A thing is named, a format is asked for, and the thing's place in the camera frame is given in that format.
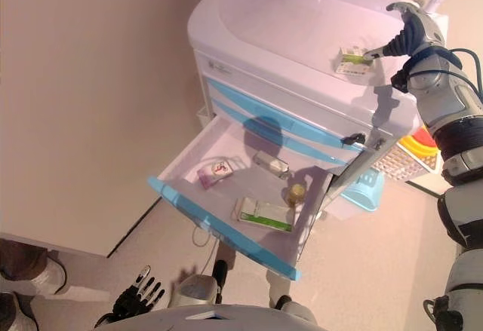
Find small green white medicine box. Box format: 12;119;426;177
334;46;379;78

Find silver robot leg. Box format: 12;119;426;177
278;299;318;325
171;273;222;308

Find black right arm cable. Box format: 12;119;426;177
451;47;483;100

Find yellow pill jar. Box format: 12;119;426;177
285;182;306;208

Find long green white medicine box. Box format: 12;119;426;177
233;196;296;234

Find light blue waste bin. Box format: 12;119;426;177
340;167;385;214

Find grey floor cable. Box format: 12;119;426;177
191;220;220;276

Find clear plastic box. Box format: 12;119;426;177
251;151;291;179

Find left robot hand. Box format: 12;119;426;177
112;265;168;320

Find silver robot torso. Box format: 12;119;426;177
93;302;321;331

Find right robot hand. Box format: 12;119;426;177
363;1;447;60

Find white drawer with blue front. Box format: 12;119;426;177
146;114;335;282
194;48;367;154
210;97;350;167

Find silver right robot leg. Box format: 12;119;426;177
278;299;318;325

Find silver left robot leg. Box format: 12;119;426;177
171;273;222;308

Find white mesh basket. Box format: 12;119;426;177
371;144;443;184

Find purple white medicine box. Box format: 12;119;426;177
196;158;235;191

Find yellow sharps container red lid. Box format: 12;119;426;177
398;126;441;167

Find white medical drawer cart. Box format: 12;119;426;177
146;0;451;283

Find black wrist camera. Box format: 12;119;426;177
390;69;411;93

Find black left robot foot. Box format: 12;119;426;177
212;259;230;293

